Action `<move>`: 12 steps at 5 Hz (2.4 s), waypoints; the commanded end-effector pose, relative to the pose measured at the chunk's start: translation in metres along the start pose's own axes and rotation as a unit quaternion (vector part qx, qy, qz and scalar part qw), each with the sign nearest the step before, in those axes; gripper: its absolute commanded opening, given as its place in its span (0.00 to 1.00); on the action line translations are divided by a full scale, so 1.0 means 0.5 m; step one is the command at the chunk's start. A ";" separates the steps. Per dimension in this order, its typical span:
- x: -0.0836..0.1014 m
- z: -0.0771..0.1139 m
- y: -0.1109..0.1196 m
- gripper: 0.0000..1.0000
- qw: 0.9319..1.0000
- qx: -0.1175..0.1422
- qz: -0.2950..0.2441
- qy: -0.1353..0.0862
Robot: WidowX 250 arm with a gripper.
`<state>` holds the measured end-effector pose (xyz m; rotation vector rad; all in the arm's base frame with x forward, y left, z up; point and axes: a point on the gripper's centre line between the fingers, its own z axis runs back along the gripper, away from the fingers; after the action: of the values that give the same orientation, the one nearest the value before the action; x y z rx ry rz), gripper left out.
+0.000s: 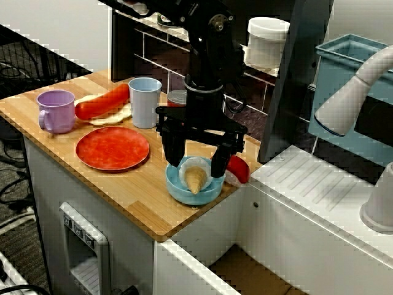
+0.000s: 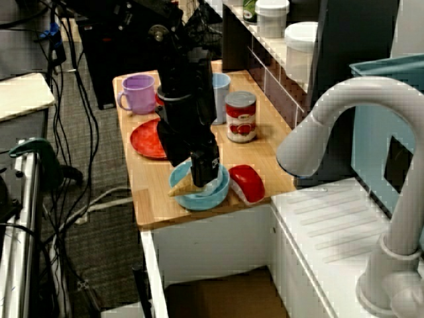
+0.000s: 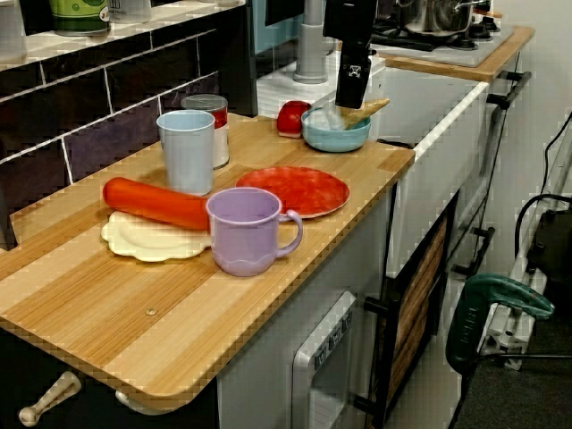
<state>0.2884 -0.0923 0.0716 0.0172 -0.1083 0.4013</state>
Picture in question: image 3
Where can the translucent white tub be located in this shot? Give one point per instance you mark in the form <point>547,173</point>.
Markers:
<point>12,36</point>

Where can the small metal screw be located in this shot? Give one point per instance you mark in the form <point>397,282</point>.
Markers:
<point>152,311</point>

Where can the white sink unit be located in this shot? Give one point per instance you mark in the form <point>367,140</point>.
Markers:
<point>424,156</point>

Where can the purple plastic mug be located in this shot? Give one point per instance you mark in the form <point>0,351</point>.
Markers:
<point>241,241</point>

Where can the orange utensil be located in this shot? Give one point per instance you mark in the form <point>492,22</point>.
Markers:
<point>489,14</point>

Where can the pale blue plastic cup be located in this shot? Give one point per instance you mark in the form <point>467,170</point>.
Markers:
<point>187,156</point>

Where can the green canister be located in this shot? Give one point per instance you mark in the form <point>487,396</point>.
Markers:
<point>78,22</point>

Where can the white kitchen cabinet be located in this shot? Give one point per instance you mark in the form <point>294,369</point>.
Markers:
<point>268,357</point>

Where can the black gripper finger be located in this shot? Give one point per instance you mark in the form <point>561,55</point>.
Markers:
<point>353,76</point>

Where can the grey stove plate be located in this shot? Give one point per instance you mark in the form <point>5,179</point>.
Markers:
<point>447,57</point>

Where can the grey ice dispenser panel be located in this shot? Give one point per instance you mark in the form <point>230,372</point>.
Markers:
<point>304,357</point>

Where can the red toy sushi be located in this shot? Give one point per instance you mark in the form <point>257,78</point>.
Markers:
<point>290,116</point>

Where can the toy ice cream cone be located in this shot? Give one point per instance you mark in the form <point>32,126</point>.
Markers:
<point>366,111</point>

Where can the thin black rod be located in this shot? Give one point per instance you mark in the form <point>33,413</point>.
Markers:
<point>536,356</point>

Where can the white stove cabinet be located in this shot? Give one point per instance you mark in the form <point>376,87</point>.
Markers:
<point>507,156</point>

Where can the light blue bowl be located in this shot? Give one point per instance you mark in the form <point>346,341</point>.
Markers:
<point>330,140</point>

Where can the black box device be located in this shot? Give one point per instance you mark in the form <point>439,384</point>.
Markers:
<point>554,250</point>

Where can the tomato soup can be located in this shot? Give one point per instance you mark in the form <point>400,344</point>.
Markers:
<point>221,143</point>

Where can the cream scalloped plate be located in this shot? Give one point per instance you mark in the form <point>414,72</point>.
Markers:
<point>147,246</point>

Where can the red round plate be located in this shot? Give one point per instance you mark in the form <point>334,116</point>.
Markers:
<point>308,187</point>

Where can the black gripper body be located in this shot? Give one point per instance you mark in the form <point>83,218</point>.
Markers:
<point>350,20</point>

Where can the black burner grate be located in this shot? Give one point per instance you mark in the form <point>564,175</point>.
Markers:
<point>402,41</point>

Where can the wood pattern door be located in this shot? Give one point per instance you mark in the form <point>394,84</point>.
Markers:
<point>420,290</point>

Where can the stainless steel pot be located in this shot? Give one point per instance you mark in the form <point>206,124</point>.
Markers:
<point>433,18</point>

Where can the grey toy faucet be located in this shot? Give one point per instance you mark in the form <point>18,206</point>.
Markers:
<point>310,53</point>

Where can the orange toy sausage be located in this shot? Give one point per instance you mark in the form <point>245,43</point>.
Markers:
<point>152,203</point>

